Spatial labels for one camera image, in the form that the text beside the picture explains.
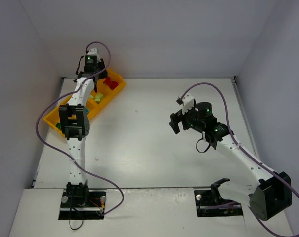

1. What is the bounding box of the large red rounded lego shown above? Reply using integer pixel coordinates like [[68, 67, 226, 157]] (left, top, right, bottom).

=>
[[103, 77, 112, 87]]

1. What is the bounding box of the red arch lego piece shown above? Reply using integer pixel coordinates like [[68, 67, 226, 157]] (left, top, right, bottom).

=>
[[109, 81, 118, 90]]

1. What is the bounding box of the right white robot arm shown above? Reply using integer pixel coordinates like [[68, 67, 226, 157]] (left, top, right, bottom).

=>
[[169, 99, 292, 221]]

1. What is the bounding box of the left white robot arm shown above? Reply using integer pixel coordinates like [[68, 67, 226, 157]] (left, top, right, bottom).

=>
[[58, 52, 105, 205]]

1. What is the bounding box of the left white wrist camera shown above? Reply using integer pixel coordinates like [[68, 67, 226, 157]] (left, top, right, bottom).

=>
[[87, 48, 100, 61]]

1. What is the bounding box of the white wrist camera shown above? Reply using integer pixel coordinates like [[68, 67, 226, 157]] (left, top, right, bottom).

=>
[[87, 48, 100, 61], [176, 93, 196, 115]]

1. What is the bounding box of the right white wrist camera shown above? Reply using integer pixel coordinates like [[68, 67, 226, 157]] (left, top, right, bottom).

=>
[[176, 93, 196, 115]]

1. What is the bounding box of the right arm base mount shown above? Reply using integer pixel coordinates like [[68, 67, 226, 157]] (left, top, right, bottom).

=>
[[194, 178, 243, 217]]

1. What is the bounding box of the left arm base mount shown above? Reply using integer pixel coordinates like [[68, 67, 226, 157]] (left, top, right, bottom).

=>
[[58, 190, 107, 220]]

